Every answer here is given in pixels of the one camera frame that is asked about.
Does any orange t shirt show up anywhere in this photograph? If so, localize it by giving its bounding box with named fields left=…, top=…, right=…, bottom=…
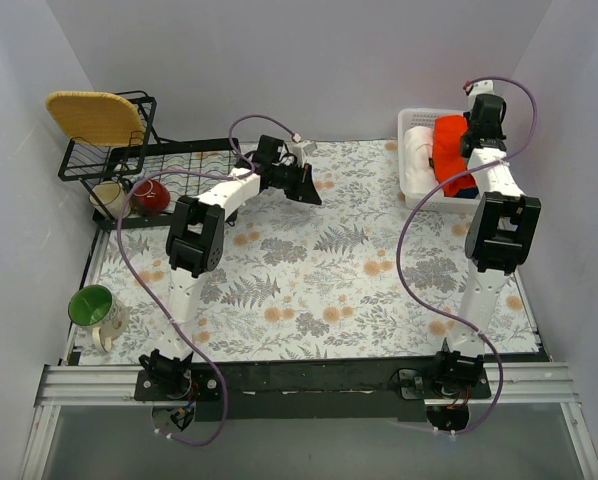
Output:
left=431, top=115, right=477, bottom=198

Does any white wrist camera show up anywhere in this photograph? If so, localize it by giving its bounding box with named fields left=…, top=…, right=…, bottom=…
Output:
left=290, top=140, right=317, bottom=163
left=463, top=79, right=495, bottom=98

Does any floral table mat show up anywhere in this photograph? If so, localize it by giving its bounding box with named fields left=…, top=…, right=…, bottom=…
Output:
left=73, top=138, right=538, bottom=364

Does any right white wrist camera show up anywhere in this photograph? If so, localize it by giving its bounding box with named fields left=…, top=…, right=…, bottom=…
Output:
left=463, top=79, right=495, bottom=98

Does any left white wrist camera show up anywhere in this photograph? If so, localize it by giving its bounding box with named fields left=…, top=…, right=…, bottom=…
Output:
left=290, top=140, right=317, bottom=163

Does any green floral mug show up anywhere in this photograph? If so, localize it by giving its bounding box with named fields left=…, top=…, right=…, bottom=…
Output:
left=68, top=285, right=130, bottom=354

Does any woven yellow plate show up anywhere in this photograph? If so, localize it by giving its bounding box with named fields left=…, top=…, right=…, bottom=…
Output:
left=45, top=91, right=145, bottom=147

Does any white plastic basket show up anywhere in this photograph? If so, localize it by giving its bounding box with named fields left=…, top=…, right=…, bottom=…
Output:
left=397, top=108, right=461, bottom=209

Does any red mug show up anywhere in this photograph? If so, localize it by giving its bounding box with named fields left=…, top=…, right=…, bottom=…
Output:
left=132, top=180, right=171, bottom=216

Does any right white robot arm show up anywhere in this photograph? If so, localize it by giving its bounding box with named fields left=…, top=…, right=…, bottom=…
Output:
left=447, top=88, right=541, bottom=357

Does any black wire dish rack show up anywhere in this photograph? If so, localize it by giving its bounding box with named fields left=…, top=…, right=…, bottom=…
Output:
left=58, top=90, right=236, bottom=231

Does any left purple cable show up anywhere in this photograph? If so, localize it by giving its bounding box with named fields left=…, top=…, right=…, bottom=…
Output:
left=116, top=114, right=303, bottom=446

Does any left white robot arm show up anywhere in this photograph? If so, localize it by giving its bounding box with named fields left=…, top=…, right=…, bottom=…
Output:
left=155, top=135, right=322, bottom=359

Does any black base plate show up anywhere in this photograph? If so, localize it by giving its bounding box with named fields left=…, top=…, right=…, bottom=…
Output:
left=134, top=353, right=491, bottom=422

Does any rolled blue t shirt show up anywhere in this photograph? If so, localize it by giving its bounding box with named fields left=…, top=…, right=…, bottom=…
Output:
left=454, top=187, right=479, bottom=199

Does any cream mug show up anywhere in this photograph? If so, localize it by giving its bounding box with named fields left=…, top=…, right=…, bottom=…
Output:
left=89, top=180, right=131, bottom=219

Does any rolled white t shirt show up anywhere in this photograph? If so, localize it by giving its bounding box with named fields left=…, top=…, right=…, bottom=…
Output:
left=400, top=126, right=438, bottom=197

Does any aluminium frame rail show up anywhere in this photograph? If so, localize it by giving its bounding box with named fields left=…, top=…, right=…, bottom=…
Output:
left=35, top=362, right=598, bottom=479

